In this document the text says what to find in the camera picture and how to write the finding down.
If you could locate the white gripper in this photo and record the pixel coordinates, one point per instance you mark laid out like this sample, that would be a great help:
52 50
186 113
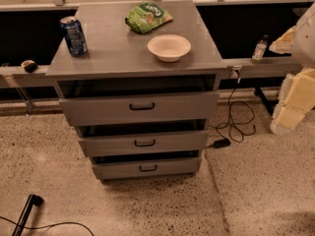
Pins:
304 39

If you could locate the grey top drawer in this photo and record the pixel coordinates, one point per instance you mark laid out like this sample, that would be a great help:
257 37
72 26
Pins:
87 111

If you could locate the grey drawer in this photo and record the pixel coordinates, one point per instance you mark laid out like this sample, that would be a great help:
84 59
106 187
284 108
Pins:
143 143
140 169
87 111

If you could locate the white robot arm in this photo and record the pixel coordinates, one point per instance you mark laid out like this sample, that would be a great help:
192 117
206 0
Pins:
303 43

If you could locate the grey drawer cabinet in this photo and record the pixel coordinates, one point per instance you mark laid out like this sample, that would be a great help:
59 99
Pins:
119 63

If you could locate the grey bottom drawer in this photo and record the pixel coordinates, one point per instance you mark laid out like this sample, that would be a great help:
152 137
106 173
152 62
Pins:
140 169

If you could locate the grey middle drawer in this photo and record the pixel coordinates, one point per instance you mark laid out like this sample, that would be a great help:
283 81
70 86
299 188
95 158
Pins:
143 143

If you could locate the small clear bottle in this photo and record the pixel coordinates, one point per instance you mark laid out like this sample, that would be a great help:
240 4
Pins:
260 49

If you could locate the white bowl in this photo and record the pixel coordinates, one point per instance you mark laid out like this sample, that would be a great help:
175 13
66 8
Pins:
169 47

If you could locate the green chip bag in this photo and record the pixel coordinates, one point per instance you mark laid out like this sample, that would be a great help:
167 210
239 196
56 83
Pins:
146 17

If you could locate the blue soda can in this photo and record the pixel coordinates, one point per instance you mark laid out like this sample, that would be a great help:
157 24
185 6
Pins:
74 35

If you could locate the black yellow tape measure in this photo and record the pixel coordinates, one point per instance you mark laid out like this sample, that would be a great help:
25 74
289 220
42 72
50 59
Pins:
29 66

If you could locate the black stand leg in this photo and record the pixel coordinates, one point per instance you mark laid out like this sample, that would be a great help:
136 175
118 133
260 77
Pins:
32 201

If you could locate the grey metal rail shelf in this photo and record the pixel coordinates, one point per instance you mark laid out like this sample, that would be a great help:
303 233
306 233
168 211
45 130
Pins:
269 67

